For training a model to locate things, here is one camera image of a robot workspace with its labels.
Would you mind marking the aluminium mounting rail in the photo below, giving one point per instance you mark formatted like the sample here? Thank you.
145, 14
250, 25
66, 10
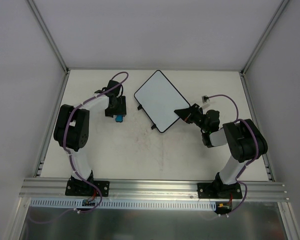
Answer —
166, 190

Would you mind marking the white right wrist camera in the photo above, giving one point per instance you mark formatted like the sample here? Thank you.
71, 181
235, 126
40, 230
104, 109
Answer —
205, 101

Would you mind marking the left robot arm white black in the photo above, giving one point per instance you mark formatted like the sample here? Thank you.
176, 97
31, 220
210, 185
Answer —
72, 131

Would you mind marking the white board with black frame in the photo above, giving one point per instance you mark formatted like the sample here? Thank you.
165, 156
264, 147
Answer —
159, 99

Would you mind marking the right aluminium frame post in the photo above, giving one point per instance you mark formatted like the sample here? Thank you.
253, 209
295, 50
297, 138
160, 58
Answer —
266, 33

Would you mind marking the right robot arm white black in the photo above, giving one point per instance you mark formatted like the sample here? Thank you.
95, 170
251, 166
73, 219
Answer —
246, 144

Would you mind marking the aluminium frame post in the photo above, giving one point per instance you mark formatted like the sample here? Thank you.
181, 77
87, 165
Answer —
47, 34
266, 33

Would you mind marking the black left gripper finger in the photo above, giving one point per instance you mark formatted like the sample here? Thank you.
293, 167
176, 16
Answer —
109, 113
123, 106

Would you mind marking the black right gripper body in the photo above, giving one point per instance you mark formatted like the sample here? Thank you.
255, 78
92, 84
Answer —
192, 114

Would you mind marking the white slotted cable duct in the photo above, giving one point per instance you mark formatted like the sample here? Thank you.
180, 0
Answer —
191, 205

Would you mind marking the left aluminium frame post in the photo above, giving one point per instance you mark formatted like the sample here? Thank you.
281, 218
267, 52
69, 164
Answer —
47, 34

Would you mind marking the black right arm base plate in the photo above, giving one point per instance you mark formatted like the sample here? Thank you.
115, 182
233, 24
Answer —
210, 191

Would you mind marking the blue whiteboard eraser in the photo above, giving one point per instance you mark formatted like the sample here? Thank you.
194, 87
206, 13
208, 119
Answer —
119, 118

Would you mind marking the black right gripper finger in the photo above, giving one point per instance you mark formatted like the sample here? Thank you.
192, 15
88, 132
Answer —
193, 120
186, 112

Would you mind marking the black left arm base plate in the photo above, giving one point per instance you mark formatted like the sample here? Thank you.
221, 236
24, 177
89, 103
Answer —
78, 188

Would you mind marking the aluminium table edge profile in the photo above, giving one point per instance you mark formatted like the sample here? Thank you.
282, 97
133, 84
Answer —
50, 126
253, 114

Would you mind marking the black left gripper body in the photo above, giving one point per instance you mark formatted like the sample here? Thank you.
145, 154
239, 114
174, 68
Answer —
116, 111

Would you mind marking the left aluminium table edge profile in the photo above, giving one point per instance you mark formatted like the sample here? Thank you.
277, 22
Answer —
50, 126

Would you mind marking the right aluminium table edge profile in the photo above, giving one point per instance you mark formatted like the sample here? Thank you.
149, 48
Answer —
253, 114

